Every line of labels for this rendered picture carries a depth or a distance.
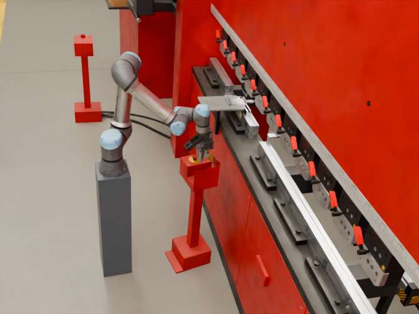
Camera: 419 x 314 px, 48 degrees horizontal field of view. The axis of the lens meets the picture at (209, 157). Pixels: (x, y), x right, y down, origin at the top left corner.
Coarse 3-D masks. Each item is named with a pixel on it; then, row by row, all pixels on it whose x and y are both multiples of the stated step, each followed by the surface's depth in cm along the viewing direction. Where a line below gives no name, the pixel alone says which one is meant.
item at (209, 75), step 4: (204, 68) 362; (204, 72) 360; (208, 72) 356; (212, 72) 356; (208, 76) 350; (212, 76) 351; (208, 80) 348; (212, 80) 344; (216, 80) 345; (212, 84) 339; (216, 84) 339
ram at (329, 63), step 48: (240, 0) 280; (288, 0) 214; (336, 0) 173; (384, 0) 146; (240, 48) 286; (288, 48) 217; (336, 48) 175; (384, 48) 147; (288, 96) 221; (336, 96) 178; (384, 96) 149; (336, 144) 180; (384, 144) 150; (384, 192) 152; (384, 240) 153
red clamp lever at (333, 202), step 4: (332, 192) 179; (332, 196) 178; (332, 200) 178; (336, 200) 178; (332, 204) 177; (336, 204) 177; (336, 208) 177; (332, 212) 177; (336, 212) 177; (340, 212) 177
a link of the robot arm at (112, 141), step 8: (104, 136) 251; (112, 136) 252; (120, 136) 252; (104, 144) 250; (112, 144) 249; (120, 144) 253; (104, 152) 253; (112, 152) 252; (120, 152) 256; (112, 160) 255
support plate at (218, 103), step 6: (216, 96) 302; (222, 96) 303; (228, 96) 304; (234, 96) 305; (204, 102) 294; (210, 102) 294; (216, 102) 295; (222, 102) 296; (210, 108) 288; (216, 108) 288; (222, 108) 289; (228, 108) 290; (234, 108) 290; (240, 108) 291
